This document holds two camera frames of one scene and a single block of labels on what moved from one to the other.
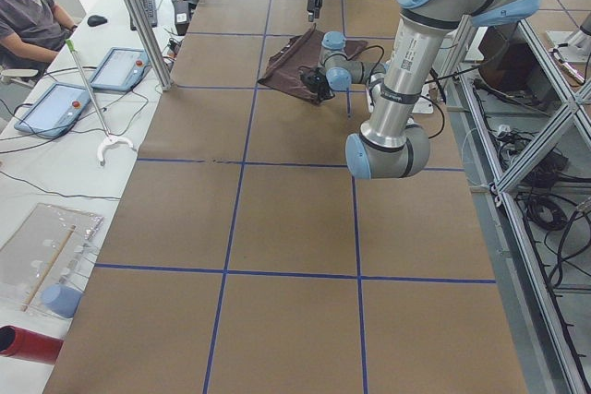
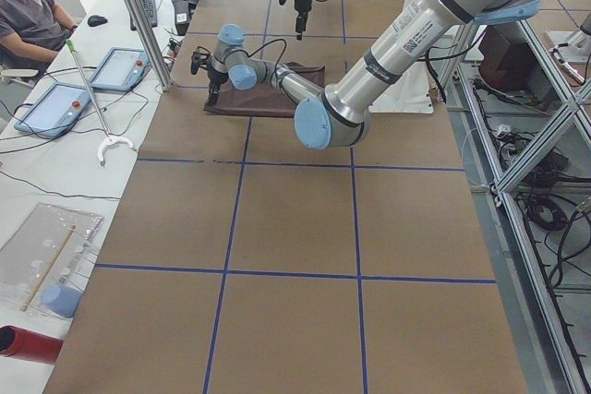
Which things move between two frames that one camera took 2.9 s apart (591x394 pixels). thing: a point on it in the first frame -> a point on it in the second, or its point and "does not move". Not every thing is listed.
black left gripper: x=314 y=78 -> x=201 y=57
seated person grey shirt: x=32 y=27 does not move
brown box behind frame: x=509 y=64 does not move
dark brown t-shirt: x=289 y=55 -> x=265 y=100
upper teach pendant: x=121 y=69 does not move
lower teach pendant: x=56 y=111 does not move
